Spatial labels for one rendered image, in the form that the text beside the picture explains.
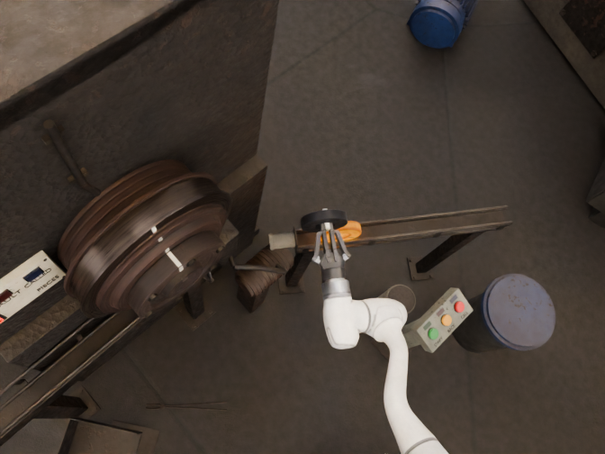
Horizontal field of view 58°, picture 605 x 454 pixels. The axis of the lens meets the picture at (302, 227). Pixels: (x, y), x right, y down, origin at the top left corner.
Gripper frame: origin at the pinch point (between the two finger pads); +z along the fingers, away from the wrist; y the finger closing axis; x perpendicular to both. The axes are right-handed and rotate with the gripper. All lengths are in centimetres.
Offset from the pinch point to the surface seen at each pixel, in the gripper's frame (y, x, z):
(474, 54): 125, -93, 120
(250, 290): -24.2, -34.7, -15.0
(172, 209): -46, 49, -8
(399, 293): 32, -33, -22
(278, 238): -13.9, -16.5, -0.5
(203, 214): -39, 39, -7
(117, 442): -72, -22, -60
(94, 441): -79, -22, -59
